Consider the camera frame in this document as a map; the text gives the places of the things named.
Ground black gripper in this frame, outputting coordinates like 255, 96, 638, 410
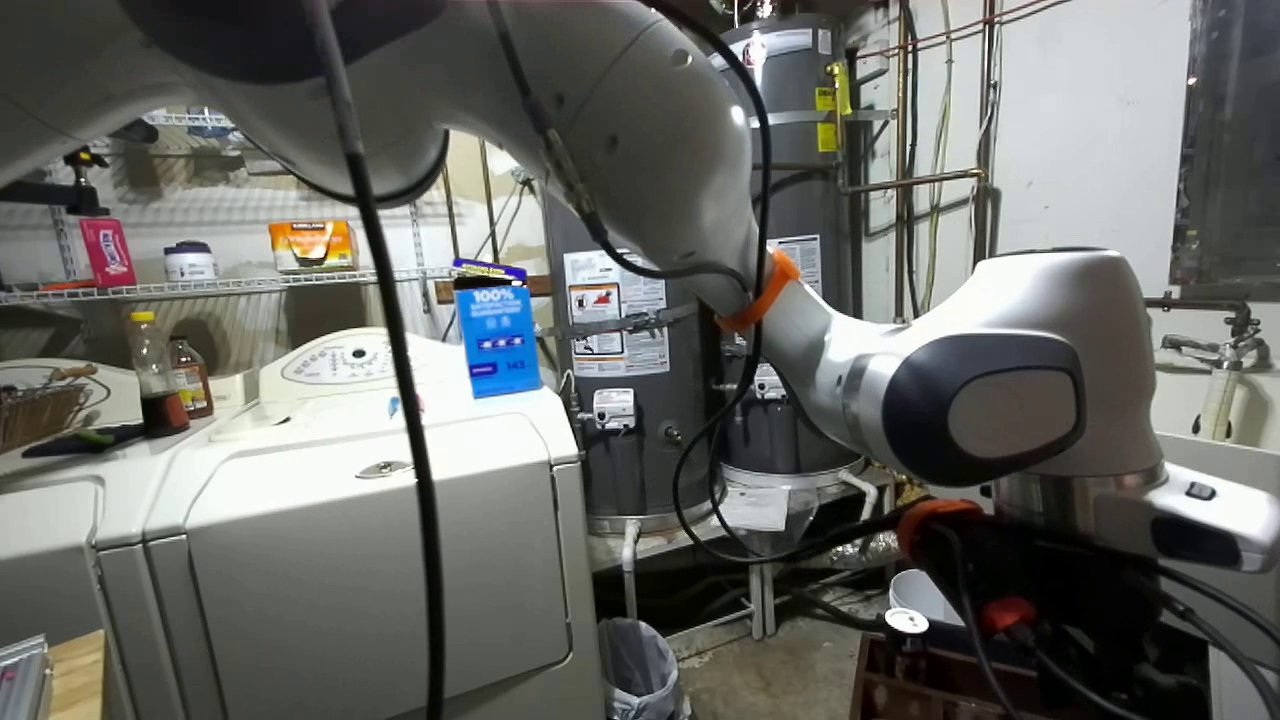
1016, 522, 1177, 670

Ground red plastic part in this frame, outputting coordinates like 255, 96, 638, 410
891, 494, 994, 561

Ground white cup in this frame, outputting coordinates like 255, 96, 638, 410
886, 562, 968, 640

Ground white utility sink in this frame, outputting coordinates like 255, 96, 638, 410
1171, 363, 1280, 463

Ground metal faucet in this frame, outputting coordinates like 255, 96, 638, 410
1158, 294, 1277, 380

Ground trash can with plastic bag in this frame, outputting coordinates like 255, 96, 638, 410
592, 616, 690, 720

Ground dark window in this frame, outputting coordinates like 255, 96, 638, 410
1171, 0, 1280, 305

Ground grey water heater tank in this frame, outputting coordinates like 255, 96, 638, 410
536, 13, 873, 535

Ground yellow warning label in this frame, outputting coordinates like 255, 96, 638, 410
811, 56, 858, 160

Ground blue box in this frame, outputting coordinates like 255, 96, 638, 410
447, 255, 547, 404

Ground white washing machine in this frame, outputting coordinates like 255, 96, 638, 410
138, 324, 612, 720

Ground orange package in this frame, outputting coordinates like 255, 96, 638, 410
269, 214, 360, 271

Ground small amber bottle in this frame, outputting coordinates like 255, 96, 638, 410
171, 337, 220, 420

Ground bottle with dark liquid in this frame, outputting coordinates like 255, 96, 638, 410
129, 309, 192, 439

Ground white jar with dark lid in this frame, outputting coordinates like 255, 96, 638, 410
161, 237, 220, 288

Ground white washer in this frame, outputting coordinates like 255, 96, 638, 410
0, 433, 184, 720

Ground pink box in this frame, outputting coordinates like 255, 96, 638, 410
78, 214, 141, 292

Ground thin black cable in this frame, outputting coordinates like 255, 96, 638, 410
483, 0, 886, 566

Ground wall pipes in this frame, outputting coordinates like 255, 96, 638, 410
854, 0, 1008, 324

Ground thick black cable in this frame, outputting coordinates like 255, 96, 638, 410
295, 0, 453, 720

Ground white wire shelf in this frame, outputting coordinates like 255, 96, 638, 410
0, 102, 447, 312

